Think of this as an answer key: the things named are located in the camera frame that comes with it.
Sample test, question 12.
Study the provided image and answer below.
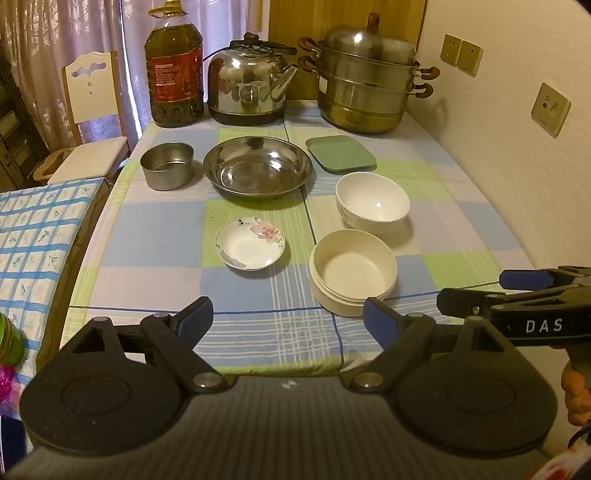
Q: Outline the cream plastic bowl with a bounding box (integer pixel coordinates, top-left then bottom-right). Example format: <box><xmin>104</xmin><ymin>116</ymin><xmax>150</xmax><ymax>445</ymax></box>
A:
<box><xmin>308</xmin><ymin>229</ymin><xmax>399</xmax><ymax>318</ymax></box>

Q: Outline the green square plate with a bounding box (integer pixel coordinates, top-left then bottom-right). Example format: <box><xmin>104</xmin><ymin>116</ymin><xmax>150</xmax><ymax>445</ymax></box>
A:
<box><xmin>305</xmin><ymin>135</ymin><xmax>378</xmax><ymax>174</ymax></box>

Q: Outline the pink plastic object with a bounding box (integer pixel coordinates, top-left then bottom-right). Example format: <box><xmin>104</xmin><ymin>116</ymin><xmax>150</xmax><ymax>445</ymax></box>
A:
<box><xmin>0</xmin><ymin>364</ymin><xmax>25</xmax><ymax>408</ymax></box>

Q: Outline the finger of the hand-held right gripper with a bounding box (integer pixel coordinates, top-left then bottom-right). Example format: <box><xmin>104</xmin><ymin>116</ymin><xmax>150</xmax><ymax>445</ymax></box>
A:
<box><xmin>436</xmin><ymin>286</ymin><xmax>511</xmax><ymax>320</ymax></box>
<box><xmin>499</xmin><ymin>265</ymin><xmax>591</xmax><ymax>292</ymax></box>

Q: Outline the cooking oil bottle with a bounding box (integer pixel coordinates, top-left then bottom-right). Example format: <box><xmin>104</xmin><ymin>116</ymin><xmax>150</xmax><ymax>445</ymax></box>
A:
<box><xmin>144</xmin><ymin>0</ymin><xmax>205</xmax><ymax>129</ymax></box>

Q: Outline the wooden door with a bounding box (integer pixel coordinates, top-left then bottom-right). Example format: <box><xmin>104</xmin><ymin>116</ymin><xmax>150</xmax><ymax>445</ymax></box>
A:
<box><xmin>267</xmin><ymin>0</ymin><xmax>428</xmax><ymax>101</ymax></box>

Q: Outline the small stainless steel pot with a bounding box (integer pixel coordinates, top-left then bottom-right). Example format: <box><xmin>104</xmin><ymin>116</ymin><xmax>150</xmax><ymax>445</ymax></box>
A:
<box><xmin>139</xmin><ymin>141</ymin><xmax>195</xmax><ymax>192</ymax></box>

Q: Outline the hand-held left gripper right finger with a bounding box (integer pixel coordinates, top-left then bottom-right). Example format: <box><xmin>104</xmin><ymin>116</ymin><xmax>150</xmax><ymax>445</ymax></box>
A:
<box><xmin>339</xmin><ymin>298</ymin><xmax>527</xmax><ymax>393</ymax></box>

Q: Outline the stainless steel kettle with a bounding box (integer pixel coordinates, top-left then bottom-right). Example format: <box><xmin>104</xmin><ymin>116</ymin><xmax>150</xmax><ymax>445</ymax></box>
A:
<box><xmin>206</xmin><ymin>32</ymin><xmax>300</xmax><ymax>127</ymax></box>

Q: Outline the brown woven basket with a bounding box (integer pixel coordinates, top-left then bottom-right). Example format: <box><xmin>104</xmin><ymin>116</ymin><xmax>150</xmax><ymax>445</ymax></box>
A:
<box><xmin>32</xmin><ymin>148</ymin><xmax>71</xmax><ymax>184</ymax></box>

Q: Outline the stainless steel steamer pot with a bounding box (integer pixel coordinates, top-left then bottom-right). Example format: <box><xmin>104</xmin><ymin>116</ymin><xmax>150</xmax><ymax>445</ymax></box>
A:
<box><xmin>296</xmin><ymin>12</ymin><xmax>441</xmax><ymax>136</ymax></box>

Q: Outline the dark shelf unit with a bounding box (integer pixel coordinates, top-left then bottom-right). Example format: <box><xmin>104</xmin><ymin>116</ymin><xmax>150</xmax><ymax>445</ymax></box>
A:
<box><xmin>0</xmin><ymin>44</ymin><xmax>49</xmax><ymax>191</ymax></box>

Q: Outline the green can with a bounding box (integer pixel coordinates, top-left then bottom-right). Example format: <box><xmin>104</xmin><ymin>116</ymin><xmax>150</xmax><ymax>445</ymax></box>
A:
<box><xmin>0</xmin><ymin>311</ymin><xmax>24</xmax><ymax>366</ymax></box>

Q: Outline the checked tablecloth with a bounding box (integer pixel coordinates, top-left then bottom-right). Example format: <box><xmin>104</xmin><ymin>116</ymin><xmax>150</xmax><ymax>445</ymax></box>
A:
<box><xmin>60</xmin><ymin>105</ymin><xmax>555</xmax><ymax>376</ymax></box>

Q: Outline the small floral plate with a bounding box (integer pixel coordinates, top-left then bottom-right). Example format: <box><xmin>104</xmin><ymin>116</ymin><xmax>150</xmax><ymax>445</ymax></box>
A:
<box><xmin>214</xmin><ymin>216</ymin><xmax>287</xmax><ymax>272</ymax></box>

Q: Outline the white wooden chair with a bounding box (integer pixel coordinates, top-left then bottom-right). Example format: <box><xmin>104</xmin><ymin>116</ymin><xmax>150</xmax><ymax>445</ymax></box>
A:
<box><xmin>46</xmin><ymin>50</ymin><xmax>133</xmax><ymax>186</ymax></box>

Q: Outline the beige wall socket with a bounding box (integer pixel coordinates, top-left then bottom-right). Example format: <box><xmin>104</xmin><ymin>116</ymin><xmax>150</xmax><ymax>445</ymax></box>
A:
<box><xmin>530</xmin><ymin>82</ymin><xmax>572</xmax><ymax>138</ymax></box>

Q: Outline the person's right hand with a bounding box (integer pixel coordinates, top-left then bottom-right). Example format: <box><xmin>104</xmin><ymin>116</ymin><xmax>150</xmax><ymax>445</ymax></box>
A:
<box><xmin>560</xmin><ymin>362</ymin><xmax>591</xmax><ymax>428</ymax></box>

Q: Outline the wide stainless steel basin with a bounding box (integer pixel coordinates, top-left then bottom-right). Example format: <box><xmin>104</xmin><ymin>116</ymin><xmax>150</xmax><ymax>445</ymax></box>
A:
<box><xmin>202</xmin><ymin>136</ymin><xmax>315</xmax><ymax>200</ymax></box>

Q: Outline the blue printed cloth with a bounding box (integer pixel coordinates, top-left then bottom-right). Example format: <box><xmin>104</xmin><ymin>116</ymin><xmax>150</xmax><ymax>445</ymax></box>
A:
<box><xmin>0</xmin><ymin>177</ymin><xmax>110</xmax><ymax>416</ymax></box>

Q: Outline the lilac curtain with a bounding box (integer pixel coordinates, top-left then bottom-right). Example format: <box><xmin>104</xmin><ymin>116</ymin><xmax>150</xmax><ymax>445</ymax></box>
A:
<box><xmin>0</xmin><ymin>0</ymin><xmax>274</xmax><ymax>155</ymax></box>

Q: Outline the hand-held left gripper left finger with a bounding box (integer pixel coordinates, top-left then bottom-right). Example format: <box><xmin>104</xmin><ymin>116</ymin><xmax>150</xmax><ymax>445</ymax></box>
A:
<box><xmin>58</xmin><ymin>296</ymin><xmax>230</xmax><ymax>394</ymax></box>

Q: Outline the white ceramic bowl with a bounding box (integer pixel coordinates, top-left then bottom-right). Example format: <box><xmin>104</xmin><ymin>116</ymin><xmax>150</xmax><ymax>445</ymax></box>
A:
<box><xmin>335</xmin><ymin>171</ymin><xmax>411</xmax><ymax>232</ymax></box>

